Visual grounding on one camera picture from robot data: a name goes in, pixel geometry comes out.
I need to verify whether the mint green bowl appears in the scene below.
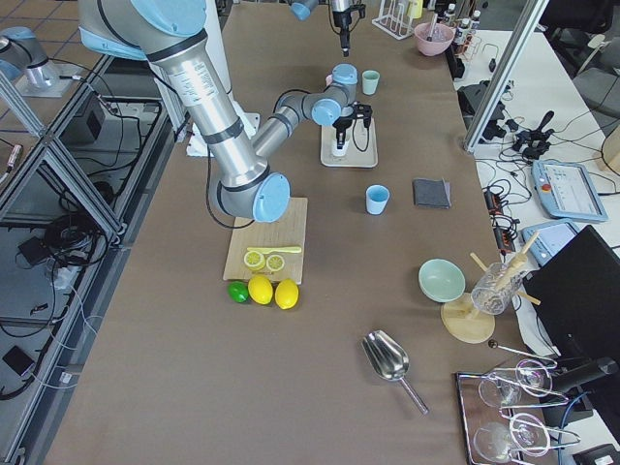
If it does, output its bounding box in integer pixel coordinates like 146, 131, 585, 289
418, 259, 466, 303

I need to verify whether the cream plastic tray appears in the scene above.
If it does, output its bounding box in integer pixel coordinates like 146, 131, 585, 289
320, 118, 379, 169

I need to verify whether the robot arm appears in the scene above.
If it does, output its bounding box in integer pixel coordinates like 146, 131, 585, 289
289, 0, 366, 57
78, 1, 357, 223

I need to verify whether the lemon half right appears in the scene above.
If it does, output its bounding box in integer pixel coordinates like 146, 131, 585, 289
265, 254, 286, 273

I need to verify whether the yellow lemon right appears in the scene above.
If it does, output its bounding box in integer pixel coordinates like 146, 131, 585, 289
275, 279, 299, 310

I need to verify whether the wine glass rack tray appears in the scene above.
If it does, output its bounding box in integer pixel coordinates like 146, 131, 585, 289
454, 358, 580, 464

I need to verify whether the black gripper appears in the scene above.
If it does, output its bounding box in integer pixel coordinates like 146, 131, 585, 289
330, 3, 364, 52
334, 103, 373, 146

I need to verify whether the yellow plastic knife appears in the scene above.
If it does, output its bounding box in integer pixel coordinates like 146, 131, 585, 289
246, 246, 302, 254

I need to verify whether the aluminium frame post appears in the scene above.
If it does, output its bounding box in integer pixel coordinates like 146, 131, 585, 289
463, 0, 548, 154

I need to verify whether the light blue cup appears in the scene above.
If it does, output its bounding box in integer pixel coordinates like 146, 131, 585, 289
365, 184, 390, 215

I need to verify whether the yellow cup on rack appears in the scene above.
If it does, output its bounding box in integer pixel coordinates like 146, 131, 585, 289
409, 0, 423, 19

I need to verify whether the metal muddler tool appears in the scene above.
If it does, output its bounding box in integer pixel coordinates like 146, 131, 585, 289
426, 13, 438, 42

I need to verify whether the mint green cup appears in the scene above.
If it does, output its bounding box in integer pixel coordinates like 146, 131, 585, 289
361, 70, 381, 96

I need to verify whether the clear glass mug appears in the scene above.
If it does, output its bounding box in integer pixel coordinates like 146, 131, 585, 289
471, 263, 524, 315

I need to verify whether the yellow lemon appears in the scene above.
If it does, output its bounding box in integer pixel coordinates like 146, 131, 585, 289
275, 279, 299, 310
248, 275, 273, 305

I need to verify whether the teach pendant tablet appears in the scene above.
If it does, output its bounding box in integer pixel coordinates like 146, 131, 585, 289
531, 160, 608, 223

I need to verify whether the pink bowl with ice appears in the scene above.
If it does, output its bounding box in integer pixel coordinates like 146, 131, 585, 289
414, 22, 455, 56

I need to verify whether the grey folded cloth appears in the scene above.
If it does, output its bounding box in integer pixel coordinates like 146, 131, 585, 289
413, 178, 451, 209

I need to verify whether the cream white cup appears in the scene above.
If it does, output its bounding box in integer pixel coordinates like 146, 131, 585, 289
330, 134, 351, 158

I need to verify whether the green lime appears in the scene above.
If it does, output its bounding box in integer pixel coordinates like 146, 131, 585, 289
227, 281, 250, 303

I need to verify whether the black monitor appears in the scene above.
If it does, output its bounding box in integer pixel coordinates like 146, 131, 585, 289
524, 226, 619, 361

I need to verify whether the metal ice scoop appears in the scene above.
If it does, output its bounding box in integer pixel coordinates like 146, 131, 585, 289
361, 329, 429, 415

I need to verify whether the yellow lemon left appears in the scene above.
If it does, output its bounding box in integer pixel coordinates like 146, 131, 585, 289
248, 275, 273, 305

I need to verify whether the wooden cutting board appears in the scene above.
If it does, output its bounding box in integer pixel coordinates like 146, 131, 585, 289
223, 198, 308, 285

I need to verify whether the white wire cup rack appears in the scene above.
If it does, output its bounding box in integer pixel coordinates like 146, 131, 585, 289
372, 0, 414, 40

